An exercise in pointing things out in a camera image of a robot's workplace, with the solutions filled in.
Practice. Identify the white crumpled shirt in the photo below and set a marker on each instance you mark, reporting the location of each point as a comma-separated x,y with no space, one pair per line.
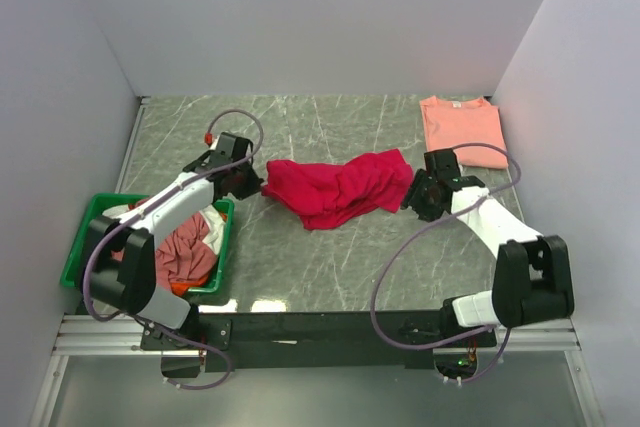
216,223

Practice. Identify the aluminium extrusion rail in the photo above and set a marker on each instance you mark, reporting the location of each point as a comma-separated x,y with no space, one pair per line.
81,335

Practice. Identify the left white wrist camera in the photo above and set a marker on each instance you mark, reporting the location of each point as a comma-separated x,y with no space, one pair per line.
216,142

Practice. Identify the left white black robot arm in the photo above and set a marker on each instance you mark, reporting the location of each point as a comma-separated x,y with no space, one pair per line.
117,263

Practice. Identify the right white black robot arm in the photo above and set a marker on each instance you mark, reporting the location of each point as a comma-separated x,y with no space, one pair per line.
532,277

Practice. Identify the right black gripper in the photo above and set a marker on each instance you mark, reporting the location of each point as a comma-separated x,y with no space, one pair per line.
412,198

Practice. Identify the folded salmon pink t shirt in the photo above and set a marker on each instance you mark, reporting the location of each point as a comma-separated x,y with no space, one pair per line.
448,123

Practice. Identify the dusty pink crumpled shirt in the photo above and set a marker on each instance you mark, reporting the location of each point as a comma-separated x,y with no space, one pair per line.
183,255

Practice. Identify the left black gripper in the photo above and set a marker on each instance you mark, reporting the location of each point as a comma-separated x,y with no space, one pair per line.
254,185

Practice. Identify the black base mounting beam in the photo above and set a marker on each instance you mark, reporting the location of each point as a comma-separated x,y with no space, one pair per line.
200,354

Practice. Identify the orange garment in basket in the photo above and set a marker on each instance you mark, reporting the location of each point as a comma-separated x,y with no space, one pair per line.
180,288

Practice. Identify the green plastic laundry basket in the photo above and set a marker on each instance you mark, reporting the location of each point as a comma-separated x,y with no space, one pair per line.
111,204

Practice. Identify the magenta red t shirt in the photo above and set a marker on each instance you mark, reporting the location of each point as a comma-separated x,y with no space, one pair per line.
326,196

